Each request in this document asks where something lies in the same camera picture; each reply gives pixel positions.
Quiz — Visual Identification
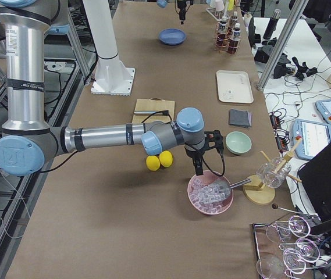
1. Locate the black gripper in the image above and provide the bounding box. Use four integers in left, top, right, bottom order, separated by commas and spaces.
184, 130, 223, 176

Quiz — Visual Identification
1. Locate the blue plate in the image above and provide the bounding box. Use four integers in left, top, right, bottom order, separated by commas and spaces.
158, 28, 186, 46

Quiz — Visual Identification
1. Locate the yellow lemon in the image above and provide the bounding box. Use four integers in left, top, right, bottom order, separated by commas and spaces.
145, 156, 161, 171
159, 151, 173, 168

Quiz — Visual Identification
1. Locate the metal ice scoop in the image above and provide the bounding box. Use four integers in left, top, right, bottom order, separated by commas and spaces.
211, 178, 252, 202

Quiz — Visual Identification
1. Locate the pink bowl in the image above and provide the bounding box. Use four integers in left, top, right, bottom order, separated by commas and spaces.
187, 170, 234, 215

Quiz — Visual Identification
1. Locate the clear ice cubes pile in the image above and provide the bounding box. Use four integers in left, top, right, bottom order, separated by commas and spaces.
190, 178, 226, 208

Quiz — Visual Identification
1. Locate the pink cup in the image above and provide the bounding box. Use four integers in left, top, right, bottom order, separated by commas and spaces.
215, 0, 225, 12

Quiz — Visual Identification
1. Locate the green bowl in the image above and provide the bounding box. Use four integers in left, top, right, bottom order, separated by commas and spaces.
225, 131, 252, 155

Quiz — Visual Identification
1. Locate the yellow cup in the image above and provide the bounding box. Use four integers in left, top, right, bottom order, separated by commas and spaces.
226, 0, 235, 11

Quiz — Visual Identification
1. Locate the metal cylinder tool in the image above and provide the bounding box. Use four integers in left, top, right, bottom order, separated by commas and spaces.
134, 110, 169, 116

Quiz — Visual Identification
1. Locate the grey folded cloth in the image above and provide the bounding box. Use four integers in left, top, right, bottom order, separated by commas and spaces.
229, 109, 252, 128

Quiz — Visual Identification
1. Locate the bottle with white cap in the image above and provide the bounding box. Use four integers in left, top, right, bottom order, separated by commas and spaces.
229, 23, 241, 54

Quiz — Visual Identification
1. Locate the wooden mug tree stand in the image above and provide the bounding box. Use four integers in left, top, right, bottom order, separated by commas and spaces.
243, 137, 302, 205

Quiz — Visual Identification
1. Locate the wooden cutting board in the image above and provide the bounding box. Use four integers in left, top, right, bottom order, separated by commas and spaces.
131, 98, 175, 124

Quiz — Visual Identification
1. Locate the glass mug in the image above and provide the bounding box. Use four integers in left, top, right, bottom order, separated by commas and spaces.
256, 158, 291, 188

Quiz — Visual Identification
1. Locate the cream rabbit tray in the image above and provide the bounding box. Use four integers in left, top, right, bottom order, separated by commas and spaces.
216, 70, 254, 104

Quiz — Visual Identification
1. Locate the black thermos bottle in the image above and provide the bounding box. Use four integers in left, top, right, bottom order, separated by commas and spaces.
262, 9, 281, 40

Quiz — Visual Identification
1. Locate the wine glass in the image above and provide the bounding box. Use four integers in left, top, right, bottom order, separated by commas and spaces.
279, 238, 320, 274
266, 215, 311, 242

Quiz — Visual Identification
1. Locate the black framed wooden tray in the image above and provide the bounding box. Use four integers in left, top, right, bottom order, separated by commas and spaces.
252, 223, 331, 278

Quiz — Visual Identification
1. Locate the copper wire bottle rack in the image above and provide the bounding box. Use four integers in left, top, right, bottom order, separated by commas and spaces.
214, 21, 241, 54

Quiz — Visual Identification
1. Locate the aluminium frame post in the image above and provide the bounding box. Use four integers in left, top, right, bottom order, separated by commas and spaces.
257, 0, 308, 91

